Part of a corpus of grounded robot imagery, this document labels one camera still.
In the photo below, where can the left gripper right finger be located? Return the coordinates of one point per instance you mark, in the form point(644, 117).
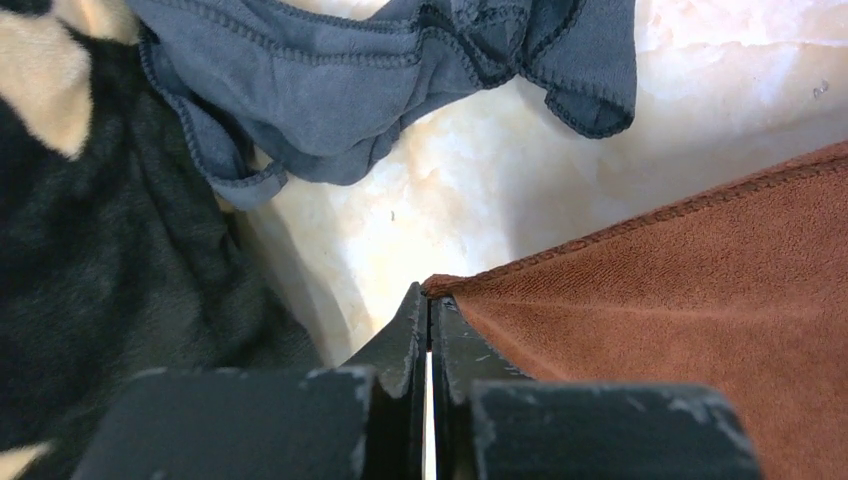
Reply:
point(492, 421)

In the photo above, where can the grey blue towel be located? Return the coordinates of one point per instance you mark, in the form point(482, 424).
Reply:
point(265, 90)

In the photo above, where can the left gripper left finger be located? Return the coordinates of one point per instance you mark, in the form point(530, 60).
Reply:
point(361, 420)

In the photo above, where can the black blanket with tan flowers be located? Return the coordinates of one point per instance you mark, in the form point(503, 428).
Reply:
point(115, 256)

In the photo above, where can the brown towel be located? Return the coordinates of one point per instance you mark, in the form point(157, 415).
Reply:
point(742, 287)

